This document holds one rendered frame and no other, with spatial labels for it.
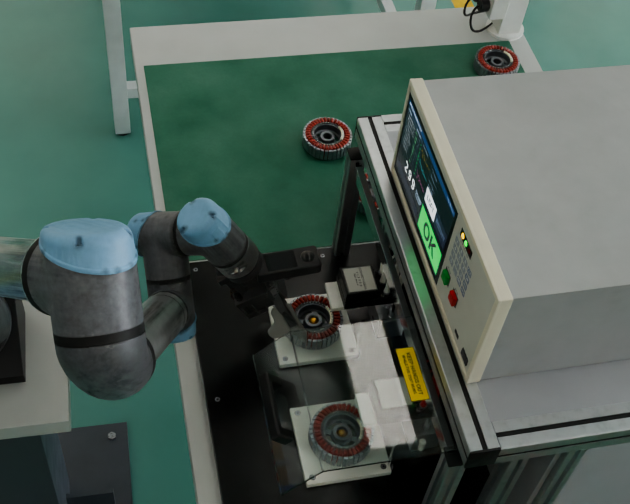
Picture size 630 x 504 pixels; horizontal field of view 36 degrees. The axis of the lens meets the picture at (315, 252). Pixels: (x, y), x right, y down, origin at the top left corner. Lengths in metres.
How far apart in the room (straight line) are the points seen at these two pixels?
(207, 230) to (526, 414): 0.56
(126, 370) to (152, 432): 1.38
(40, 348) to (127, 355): 0.66
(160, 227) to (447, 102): 0.50
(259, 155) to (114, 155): 1.13
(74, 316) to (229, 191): 0.94
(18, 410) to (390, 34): 1.35
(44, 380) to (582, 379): 0.95
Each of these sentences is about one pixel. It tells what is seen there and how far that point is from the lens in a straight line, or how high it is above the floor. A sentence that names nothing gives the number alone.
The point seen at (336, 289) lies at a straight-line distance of 1.80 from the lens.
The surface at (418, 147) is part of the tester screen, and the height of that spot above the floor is 1.25.
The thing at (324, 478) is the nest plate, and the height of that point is 0.78.
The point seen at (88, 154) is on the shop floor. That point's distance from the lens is 3.27.
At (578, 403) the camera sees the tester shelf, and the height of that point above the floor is 1.11.
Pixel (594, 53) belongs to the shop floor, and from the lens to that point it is 3.96.
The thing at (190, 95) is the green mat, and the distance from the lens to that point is 2.33.
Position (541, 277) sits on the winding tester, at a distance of 1.33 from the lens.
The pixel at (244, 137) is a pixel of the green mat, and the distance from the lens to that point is 2.24.
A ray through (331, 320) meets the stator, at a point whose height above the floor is 0.82.
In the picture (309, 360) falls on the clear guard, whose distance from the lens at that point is 1.49.
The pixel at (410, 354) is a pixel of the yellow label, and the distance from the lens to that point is 1.52.
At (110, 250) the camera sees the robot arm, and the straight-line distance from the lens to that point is 1.22.
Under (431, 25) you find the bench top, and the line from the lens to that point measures 2.62.
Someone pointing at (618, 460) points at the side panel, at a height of 0.98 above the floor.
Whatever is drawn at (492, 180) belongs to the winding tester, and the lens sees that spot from 1.43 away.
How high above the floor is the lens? 2.31
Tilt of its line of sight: 51 degrees down
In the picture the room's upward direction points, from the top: 8 degrees clockwise
